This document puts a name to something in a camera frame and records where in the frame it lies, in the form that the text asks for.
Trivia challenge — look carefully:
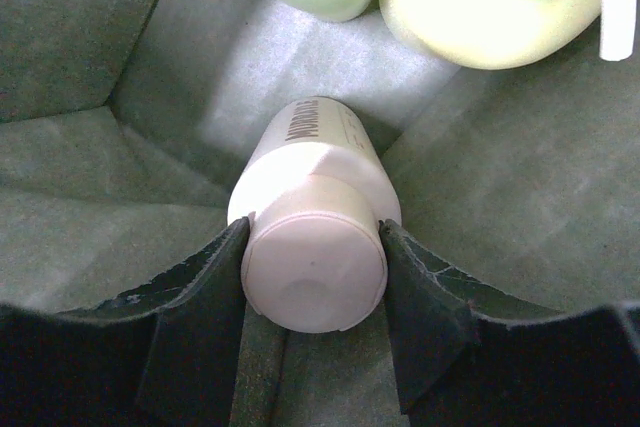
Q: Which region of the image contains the beige round bottle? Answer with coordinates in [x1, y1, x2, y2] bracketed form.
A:
[227, 97, 402, 333]

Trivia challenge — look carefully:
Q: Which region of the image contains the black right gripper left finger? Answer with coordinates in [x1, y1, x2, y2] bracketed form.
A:
[1, 219, 249, 426]

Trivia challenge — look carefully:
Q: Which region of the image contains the green bottle white pump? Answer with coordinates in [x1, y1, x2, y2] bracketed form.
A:
[379, 0, 637, 70]

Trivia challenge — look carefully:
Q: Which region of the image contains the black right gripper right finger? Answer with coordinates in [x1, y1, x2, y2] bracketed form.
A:
[379, 220, 639, 426]

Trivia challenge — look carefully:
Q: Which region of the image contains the green canvas bag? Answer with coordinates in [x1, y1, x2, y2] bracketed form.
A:
[1, 0, 639, 426]

